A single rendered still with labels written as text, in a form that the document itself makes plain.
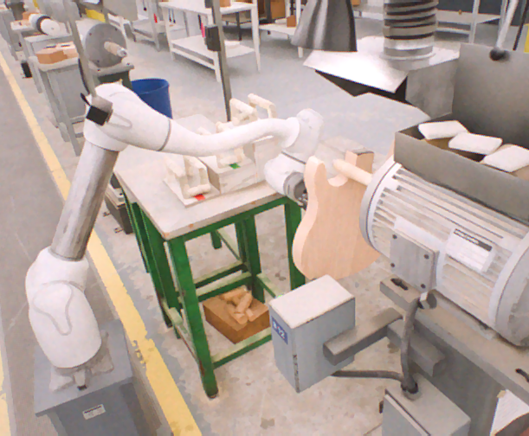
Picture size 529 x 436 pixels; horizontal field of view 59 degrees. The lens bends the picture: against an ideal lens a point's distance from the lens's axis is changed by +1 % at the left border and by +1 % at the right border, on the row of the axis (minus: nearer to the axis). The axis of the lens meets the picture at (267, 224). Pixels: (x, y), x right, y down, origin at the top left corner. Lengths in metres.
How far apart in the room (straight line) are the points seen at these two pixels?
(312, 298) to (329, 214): 0.34
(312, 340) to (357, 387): 1.28
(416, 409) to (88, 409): 0.96
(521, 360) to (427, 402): 0.24
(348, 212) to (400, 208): 0.40
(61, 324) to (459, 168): 1.08
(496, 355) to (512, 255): 0.21
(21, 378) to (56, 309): 1.34
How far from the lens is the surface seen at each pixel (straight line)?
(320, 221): 1.24
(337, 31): 0.95
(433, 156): 0.85
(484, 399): 1.01
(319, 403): 2.20
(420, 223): 0.89
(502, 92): 0.93
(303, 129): 1.52
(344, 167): 1.17
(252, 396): 2.24
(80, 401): 1.54
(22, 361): 2.81
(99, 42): 3.22
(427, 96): 1.00
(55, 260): 1.56
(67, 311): 1.41
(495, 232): 0.81
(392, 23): 1.03
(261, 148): 1.80
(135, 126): 1.27
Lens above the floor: 1.78
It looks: 33 degrees down
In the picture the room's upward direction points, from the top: 6 degrees counter-clockwise
